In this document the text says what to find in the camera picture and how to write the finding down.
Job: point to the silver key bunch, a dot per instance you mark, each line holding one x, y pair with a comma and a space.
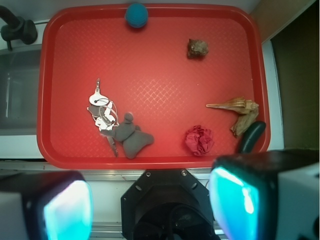
104, 114

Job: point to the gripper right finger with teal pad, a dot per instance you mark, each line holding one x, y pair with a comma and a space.
273, 195

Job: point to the grey putty lump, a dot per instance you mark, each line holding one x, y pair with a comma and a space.
132, 138

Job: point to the grey metal sink basin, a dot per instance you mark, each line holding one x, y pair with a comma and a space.
19, 82

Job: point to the brown rock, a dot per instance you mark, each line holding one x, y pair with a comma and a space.
197, 48

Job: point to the red plastic tray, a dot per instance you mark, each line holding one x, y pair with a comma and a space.
146, 71

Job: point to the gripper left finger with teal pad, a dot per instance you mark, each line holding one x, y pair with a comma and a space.
55, 205

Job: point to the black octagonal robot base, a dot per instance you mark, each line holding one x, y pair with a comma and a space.
167, 205

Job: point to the blue ball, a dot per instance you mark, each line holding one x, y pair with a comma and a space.
136, 15

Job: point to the crumpled red paper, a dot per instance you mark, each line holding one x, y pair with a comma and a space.
199, 140

